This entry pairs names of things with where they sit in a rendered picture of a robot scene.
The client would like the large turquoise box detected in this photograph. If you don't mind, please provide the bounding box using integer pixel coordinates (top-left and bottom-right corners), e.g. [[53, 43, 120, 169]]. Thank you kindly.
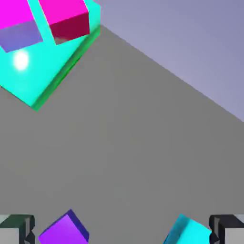
[[0, 0, 101, 112]]

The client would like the small purple cube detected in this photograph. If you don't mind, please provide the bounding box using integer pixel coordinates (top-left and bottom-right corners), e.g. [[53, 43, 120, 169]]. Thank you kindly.
[[38, 209, 90, 244]]

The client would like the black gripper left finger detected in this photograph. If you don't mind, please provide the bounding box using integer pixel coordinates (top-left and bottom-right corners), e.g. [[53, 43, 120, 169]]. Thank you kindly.
[[0, 214, 36, 244]]

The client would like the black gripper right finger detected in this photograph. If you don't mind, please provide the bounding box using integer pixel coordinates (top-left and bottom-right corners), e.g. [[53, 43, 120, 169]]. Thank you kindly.
[[209, 214, 244, 244]]

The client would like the small cyan cube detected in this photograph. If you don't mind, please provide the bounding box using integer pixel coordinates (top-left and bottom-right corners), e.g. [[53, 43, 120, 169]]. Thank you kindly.
[[163, 213, 213, 244]]

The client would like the small magenta cube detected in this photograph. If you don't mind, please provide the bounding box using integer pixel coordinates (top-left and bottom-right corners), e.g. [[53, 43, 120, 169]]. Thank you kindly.
[[0, 0, 44, 53]]

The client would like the small pink cube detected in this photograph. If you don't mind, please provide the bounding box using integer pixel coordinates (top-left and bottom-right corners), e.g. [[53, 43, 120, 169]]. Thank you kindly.
[[38, 0, 91, 45]]

